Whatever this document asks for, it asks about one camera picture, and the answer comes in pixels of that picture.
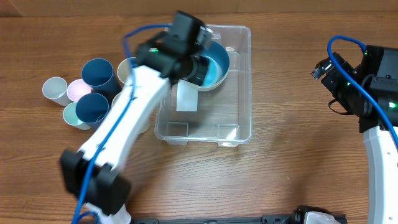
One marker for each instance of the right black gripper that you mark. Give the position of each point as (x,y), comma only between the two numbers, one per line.
(329,82)

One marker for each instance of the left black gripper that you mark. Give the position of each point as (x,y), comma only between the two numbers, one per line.
(198,73)

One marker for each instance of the small light blue cup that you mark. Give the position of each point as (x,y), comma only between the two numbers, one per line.
(212,74)

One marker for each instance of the dark blue bowl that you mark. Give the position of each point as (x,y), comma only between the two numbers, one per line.
(219,54)

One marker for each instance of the small pink cup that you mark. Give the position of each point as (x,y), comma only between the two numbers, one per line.
(77,89)

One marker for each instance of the small grey cup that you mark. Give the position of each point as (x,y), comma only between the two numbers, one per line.
(55,89)

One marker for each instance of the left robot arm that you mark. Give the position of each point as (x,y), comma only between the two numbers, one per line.
(92,173)

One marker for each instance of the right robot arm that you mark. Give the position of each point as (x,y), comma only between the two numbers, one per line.
(381,152)

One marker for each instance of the cream bowl stack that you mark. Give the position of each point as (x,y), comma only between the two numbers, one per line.
(200,88)

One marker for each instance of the white label in bin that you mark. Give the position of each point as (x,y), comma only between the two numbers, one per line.
(187,97)

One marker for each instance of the clear plastic storage bin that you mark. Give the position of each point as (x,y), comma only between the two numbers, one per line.
(224,115)

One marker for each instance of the tall beige cup rear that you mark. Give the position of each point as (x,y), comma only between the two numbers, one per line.
(125,69)

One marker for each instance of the tall beige cup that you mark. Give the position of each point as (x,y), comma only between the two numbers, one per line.
(125,69)
(145,126)

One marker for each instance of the tall beige cup front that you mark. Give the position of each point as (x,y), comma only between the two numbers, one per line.
(145,126)

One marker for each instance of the tall navy cup rear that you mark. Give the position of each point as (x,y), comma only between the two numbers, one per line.
(98,73)

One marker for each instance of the tall navy cup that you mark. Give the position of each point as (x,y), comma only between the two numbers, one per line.
(98,73)
(92,109)

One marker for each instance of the tall navy cup front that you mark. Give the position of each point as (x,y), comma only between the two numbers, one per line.
(92,109)

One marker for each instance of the small mint green cup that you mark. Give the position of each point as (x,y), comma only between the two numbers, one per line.
(70,117)

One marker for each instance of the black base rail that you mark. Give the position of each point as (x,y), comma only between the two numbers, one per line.
(265,219)

